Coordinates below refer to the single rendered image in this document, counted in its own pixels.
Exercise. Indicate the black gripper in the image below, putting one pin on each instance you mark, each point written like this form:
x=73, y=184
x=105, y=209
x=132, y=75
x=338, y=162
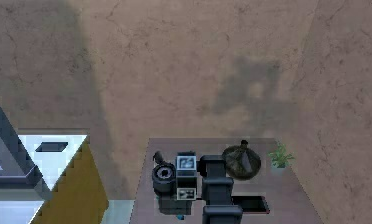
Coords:
x=164, y=176

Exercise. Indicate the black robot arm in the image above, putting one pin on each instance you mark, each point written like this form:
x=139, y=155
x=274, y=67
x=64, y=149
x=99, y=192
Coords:
x=216, y=186

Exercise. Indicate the dark green round pot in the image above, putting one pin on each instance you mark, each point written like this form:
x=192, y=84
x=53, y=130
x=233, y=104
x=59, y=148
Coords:
x=240, y=163

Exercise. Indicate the ochre yellow panel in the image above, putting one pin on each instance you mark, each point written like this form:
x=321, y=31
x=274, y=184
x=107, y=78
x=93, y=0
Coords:
x=80, y=196

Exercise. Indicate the black tablet with red edge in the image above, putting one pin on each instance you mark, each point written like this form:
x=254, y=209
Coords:
x=250, y=204

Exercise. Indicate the white table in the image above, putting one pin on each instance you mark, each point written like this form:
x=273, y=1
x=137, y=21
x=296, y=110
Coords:
x=57, y=163

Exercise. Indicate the black remote control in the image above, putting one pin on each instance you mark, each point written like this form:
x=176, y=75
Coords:
x=51, y=146

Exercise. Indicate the small green house plant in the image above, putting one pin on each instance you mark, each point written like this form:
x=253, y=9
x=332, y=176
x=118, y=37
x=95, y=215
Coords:
x=280, y=157

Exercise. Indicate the grey brown table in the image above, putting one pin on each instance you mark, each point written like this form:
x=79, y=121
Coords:
x=294, y=200

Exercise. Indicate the dark grey angular frame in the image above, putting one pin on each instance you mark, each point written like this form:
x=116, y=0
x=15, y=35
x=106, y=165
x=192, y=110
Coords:
x=10, y=146

